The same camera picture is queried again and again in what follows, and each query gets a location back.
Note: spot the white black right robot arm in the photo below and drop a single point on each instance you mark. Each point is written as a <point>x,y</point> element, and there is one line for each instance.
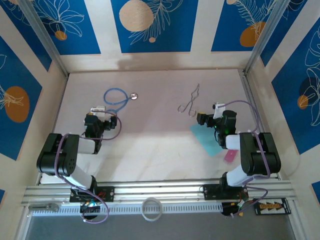
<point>235,177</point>

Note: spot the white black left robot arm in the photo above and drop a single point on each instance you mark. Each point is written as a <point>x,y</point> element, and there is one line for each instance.
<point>82,175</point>

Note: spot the pink clear pill organizer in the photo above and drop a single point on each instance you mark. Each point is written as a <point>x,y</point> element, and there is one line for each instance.
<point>230,156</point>

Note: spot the blue stethoscope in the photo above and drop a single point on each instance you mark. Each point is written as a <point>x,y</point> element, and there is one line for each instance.
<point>134,96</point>

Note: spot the white tape roll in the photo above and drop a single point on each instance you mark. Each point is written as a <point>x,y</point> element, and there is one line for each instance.
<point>143,209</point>

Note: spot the black board with yellow arrows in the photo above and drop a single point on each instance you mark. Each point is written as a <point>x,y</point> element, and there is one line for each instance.
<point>272,206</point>

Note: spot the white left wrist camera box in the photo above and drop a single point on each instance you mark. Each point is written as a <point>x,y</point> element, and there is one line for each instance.
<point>98,109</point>

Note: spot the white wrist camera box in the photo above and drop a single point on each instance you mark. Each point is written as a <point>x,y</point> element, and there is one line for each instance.
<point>98,109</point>
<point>218,111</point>

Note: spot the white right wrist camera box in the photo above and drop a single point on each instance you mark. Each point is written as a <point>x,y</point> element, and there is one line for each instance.
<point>218,111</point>

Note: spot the aluminium side rail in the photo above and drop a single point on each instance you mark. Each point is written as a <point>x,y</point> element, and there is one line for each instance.
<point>247,87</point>

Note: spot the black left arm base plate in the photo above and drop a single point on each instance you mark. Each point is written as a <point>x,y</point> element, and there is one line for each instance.
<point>110,193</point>

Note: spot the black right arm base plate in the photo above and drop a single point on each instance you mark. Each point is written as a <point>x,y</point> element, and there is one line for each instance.
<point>212,192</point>

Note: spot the aluminium cross rail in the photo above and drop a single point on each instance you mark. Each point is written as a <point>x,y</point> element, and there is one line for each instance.
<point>160,191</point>

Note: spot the aluminium frame post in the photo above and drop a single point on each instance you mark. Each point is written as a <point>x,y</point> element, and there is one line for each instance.
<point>265,35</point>
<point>42,32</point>

